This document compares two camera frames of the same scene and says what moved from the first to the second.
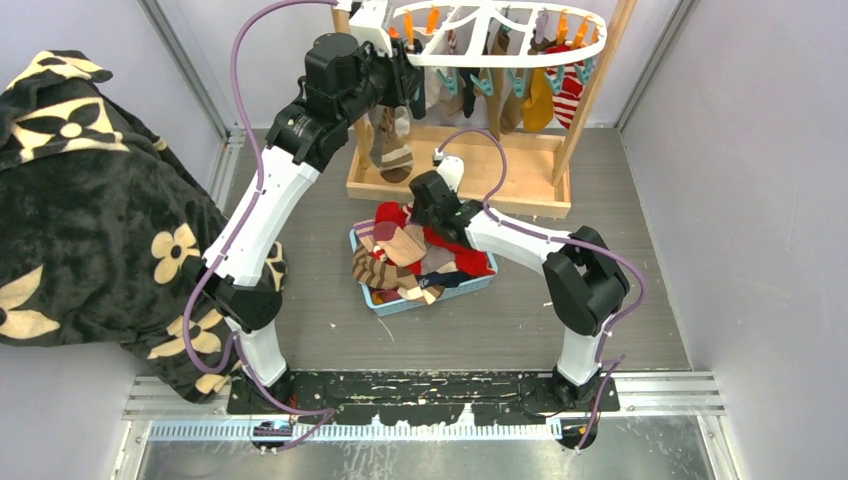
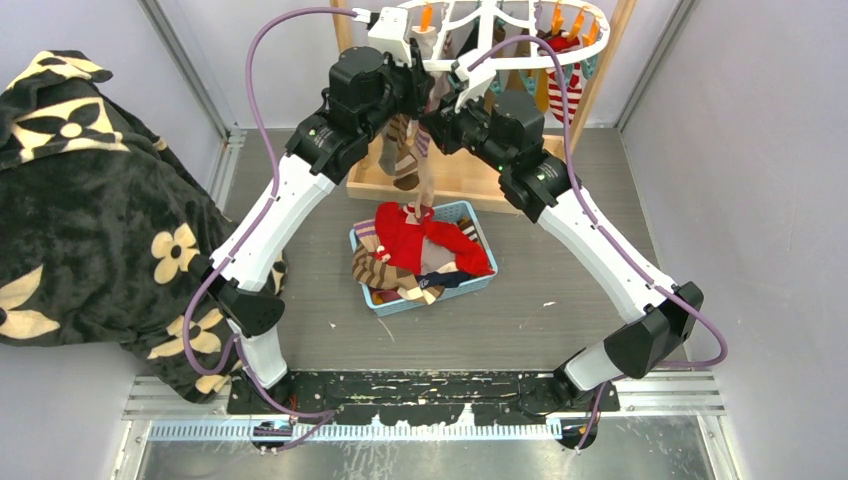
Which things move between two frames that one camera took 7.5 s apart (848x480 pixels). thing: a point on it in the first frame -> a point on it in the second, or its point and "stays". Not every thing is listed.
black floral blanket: [98, 219] stays
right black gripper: [419, 216] -> [444, 120]
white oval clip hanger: [434, 61] stays
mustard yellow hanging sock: [538, 109] stays
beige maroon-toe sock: [404, 245] -> [422, 172]
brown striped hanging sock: [397, 159] stays
